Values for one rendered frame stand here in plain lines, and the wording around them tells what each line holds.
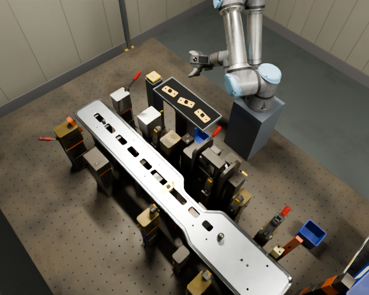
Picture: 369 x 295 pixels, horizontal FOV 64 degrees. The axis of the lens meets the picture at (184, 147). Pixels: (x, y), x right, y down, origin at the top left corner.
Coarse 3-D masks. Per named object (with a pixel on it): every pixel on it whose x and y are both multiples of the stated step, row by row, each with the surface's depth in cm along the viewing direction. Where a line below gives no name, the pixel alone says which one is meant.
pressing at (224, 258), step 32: (96, 128) 161; (128, 128) 161; (128, 160) 150; (160, 160) 151; (160, 192) 141; (192, 224) 133; (224, 224) 134; (224, 256) 126; (256, 256) 126; (256, 288) 120; (288, 288) 120
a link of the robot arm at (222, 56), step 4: (220, 52) 157; (224, 52) 154; (220, 56) 156; (224, 56) 154; (220, 60) 156; (224, 60) 154; (228, 60) 153; (220, 64) 159; (224, 64) 155; (228, 64) 153
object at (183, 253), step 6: (180, 252) 127; (186, 252) 128; (174, 258) 126; (180, 258) 126; (186, 258) 130; (174, 264) 131; (180, 264) 128; (186, 264) 145; (174, 270) 145; (180, 270) 144
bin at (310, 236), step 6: (306, 222) 157; (312, 222) 157; (300, 228) 161; (306, 228) 164; (312, 228) 161; (318, 228) 156; (300, 234) 155; (306, 234) 162; (312, 234) 162; (318, 234) 160; (324, 234) 154; (306, 240) 154; (312, 240) 161; (318, 240) 158; (306, 246) 158; (312, 246) 154
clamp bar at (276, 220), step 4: (276, 216) 114; (280, 216) 114; (272, 220) 113; (276, 220) 114; (280, 220) 115; (268, 224) 120; (272, 224) 113; (276, 224) 112; (264, 228) 123; (268, 228) 123; (272, 228) 121; (272, 232) 120; (268, 236) 124
